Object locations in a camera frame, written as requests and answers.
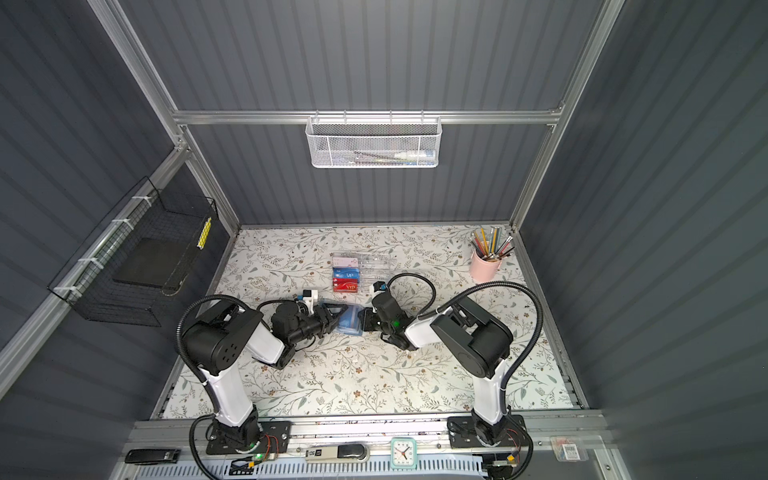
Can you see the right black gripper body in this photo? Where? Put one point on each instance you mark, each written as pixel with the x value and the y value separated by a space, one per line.
pixel 387 329

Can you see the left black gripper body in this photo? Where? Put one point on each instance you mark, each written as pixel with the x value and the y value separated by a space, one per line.
pixel 309 327

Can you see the blue leather card holder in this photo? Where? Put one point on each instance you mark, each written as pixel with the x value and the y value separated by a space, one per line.
pixel 349 323

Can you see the clear acrylic organizer box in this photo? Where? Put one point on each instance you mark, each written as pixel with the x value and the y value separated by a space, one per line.
pixel 373 267

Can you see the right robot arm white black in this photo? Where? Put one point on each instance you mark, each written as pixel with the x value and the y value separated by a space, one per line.
pixel 478 340

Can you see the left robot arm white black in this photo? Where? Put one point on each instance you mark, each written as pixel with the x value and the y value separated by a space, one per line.
pixel 215 330

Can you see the red card in organizer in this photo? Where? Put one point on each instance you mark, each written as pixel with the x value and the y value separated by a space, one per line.
pixel 345 285

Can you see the blue card in organizer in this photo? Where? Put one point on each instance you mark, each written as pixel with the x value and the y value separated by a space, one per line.
pixel 346 273

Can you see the pink card in organizer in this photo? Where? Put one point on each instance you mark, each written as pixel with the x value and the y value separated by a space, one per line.
pixel 345 262

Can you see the pink pencil cup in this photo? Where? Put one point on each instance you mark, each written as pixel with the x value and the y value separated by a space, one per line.
pixel 482 271

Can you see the yellow tag on basket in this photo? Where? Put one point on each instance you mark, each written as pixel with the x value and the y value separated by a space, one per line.
pixel 204 233

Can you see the coloured pencils in cup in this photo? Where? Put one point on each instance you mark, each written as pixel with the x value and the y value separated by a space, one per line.
pixel 491 244

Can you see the small teal desk clock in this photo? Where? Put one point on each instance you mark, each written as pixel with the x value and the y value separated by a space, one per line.
pixel 403 453

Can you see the black flat pad in basket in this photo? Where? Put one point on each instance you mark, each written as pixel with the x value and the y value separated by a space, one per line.
pixel 157 263

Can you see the pens in white basket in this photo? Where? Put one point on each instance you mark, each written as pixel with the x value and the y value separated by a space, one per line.
pixel 409 157

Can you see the black stapler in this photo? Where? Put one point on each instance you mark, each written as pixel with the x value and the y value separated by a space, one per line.
pixel 152 456

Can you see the small clear packet with label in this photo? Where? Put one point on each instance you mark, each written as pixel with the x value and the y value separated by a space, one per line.
pixel 568 449

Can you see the right wrist camera white housing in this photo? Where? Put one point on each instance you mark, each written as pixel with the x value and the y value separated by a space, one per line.
pixel 378 287

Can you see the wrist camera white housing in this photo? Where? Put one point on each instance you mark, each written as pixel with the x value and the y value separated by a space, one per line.
pixel 307 300
pixel 378 287

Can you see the left wrist camera white housing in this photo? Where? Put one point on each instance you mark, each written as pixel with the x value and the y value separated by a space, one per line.
pixel 307 300

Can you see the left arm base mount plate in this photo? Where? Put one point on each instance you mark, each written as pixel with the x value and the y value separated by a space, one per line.
pixel 256 437

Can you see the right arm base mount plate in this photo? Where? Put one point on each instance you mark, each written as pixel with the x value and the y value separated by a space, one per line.
pixel 472 432

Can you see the silver black device on rail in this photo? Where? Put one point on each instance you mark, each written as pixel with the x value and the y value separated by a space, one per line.
pixel 338 453

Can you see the white wire mesh basket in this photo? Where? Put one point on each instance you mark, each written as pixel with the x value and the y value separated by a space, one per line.
pixel 331 143

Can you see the black wire wall basket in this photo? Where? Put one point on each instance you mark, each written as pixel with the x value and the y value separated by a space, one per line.
pixel 88 286

